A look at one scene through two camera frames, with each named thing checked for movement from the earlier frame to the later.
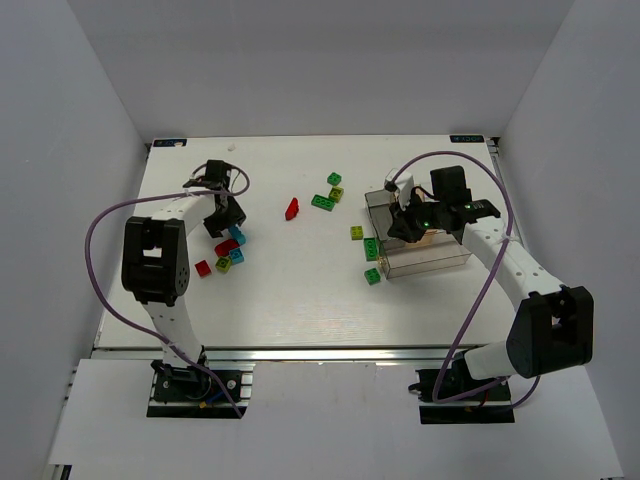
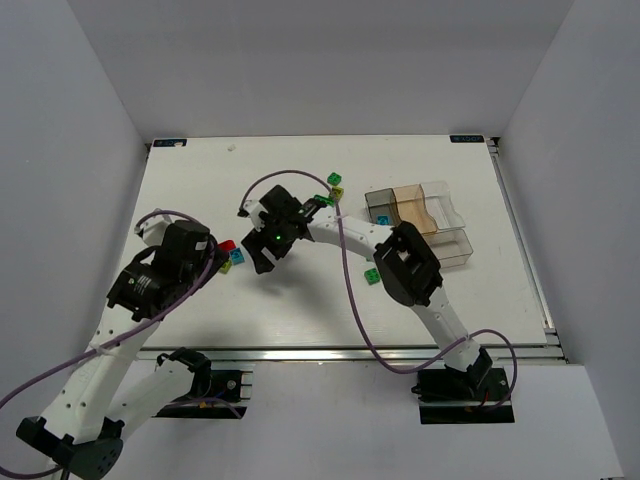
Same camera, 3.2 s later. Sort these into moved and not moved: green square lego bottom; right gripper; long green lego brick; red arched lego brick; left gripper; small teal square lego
Moved: left gripper; right gripper
Not moved: green square lego bottom; long green lego brick; small teal square lego; red arched lego brick
